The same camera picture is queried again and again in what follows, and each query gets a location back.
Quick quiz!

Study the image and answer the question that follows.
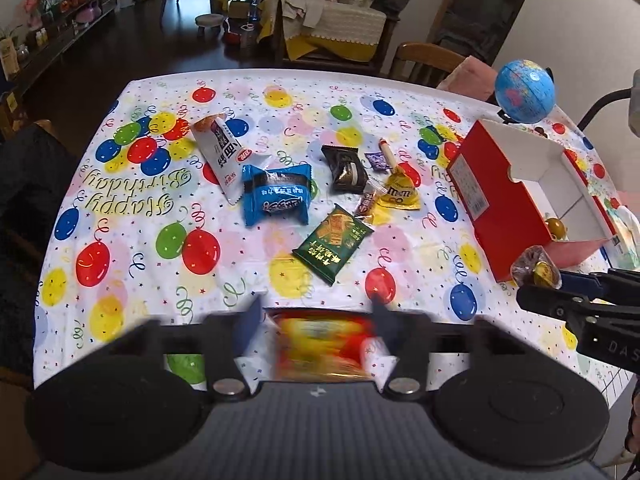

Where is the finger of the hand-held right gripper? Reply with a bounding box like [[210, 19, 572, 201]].
[[559, 269, 640, 302], [516, 284, 608, 322]]

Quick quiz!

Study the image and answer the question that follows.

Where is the dark brown snack packet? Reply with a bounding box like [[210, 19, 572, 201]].
[[321, 144, 370, 193]]

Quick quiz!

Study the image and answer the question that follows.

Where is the small dark red candy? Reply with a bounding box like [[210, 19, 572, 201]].
[[355, 185, 383, 223]]

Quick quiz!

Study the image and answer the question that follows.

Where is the tissue pack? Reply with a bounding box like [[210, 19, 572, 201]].
[[607, 205, 640, 268]]

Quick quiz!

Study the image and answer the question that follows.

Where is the blue globe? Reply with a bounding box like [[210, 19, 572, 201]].
[[495, 59, 557, 125]]

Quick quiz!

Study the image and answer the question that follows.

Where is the red cardboard box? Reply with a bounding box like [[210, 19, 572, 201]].
[[446, 120, 621, 283]]

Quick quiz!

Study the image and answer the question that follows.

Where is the blue cookie packet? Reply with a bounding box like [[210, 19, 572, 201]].
[[241, 162, 313, 228]]

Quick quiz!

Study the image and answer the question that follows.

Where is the round wooden stool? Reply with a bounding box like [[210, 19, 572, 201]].
[[195, 12, 226, 36]]

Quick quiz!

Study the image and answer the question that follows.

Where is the balloon print tablecloth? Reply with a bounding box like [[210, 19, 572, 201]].
[[32, 67, 640, 411]]

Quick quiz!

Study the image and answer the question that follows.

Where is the wooden chair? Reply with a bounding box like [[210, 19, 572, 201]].
[[387, 42, 468, 88]]

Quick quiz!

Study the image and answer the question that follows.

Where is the pink cushion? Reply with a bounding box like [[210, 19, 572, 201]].
[[437, 56, 501, 106]]

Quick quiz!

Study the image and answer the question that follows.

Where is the white noodle snack packet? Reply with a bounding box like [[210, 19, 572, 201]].
[[190, 114, 273, 206]]

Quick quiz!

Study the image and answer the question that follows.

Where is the wooden media cabinet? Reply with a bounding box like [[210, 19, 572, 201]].
[[0, 0, 121, 126]]

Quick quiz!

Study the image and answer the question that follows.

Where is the green cracker packet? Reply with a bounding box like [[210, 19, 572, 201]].
[[292, 204, 375, 286]]

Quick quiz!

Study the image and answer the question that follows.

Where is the cream knitted blanket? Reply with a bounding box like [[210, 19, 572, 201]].
[[300, 0, 388, 46]]

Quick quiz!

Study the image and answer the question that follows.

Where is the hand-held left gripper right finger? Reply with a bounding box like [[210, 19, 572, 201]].
[[369, 296, 523, 397]]

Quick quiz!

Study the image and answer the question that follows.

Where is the yellow candy packet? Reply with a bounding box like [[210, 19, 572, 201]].
[[376, 162, 423, 211]]

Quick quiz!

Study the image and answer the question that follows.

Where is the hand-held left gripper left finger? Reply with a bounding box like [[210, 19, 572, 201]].
[[117, 296, 266, 403]]

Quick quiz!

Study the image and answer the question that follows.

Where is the yellow blanket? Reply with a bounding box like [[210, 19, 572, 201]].
[[257, 0, 378, 61]]

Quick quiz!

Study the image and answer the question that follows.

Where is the red yellow snack packet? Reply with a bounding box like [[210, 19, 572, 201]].
[[267, 310, 386, 381]]

